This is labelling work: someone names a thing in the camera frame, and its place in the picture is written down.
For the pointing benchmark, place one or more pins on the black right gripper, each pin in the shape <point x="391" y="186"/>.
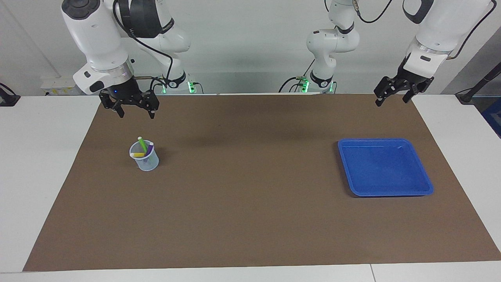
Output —
<point x="123" y="91"/>

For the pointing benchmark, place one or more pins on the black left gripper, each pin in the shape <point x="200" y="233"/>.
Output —
<point x="413" y="80"/>

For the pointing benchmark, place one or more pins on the green pen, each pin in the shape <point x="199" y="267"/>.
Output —
<point x="142" y="144"/>

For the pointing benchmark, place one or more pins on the purple pen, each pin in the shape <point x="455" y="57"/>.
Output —
<point x="149" y="149"/>

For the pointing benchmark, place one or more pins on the yellow pen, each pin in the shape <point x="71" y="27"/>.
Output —
<point x="137" y="155"/>

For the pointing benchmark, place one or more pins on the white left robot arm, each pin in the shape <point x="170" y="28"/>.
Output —
<point x="332" y="41"/>

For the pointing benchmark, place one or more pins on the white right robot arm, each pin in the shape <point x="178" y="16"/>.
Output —
<point x="98" y="35"/>

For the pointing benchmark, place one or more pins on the blue plastic tray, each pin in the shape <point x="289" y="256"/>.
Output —
<point x="385" y="168"/>

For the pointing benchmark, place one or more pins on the light blue mesh cup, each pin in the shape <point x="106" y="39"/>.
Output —
<point x="148" y="163"/>

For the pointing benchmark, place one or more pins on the black stand pole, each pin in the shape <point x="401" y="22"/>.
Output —
<point x="479" y="84"/>

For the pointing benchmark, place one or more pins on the blue object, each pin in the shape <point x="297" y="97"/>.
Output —
<point x="494" y="117"/>

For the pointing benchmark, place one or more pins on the black table clamp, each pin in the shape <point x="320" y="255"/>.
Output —
<point x="8" y="100"/>

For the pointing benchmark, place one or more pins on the brown table mat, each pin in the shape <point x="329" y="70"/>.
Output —
<point x="242" y="196"/>

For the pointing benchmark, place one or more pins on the white wall socket box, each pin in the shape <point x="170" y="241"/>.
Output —
<point x="58" y="85"/>

